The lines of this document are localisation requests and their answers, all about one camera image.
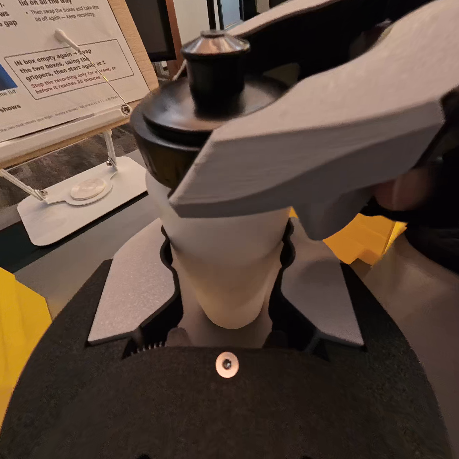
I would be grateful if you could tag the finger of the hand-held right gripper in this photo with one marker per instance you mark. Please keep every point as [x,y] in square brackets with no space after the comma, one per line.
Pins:
[279,19]
[322,143]

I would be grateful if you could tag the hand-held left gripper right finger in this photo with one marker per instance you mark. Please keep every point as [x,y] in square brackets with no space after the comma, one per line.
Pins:
[319,297]

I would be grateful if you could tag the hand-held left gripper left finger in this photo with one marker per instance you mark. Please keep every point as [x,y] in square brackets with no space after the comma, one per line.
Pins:
[132,287]

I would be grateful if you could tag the yellow plastic bin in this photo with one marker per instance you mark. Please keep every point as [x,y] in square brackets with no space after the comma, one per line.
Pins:
[365,240]
[18,322]

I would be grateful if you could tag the white plastic bottle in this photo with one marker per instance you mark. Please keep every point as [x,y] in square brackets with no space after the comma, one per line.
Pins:
[229,269]

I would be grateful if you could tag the black bottle lid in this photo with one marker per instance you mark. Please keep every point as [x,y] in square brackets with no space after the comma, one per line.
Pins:
[165,143]

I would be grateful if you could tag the white stand base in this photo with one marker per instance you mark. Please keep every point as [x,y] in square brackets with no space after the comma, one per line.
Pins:
[71,222]

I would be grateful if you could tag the round white disc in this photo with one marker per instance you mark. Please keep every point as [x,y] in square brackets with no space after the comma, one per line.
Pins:
[88,189]

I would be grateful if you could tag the instruction sheet on stand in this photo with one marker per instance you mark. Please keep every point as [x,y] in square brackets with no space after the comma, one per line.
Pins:
[136,53]

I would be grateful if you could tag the white paper sign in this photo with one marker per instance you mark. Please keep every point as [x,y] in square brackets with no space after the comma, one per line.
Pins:
[71,100]

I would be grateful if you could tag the wooden post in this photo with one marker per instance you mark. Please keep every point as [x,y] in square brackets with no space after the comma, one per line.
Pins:
[175,32]

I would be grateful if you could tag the metal stand bracket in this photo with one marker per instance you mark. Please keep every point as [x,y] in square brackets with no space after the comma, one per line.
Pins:
[111,147]

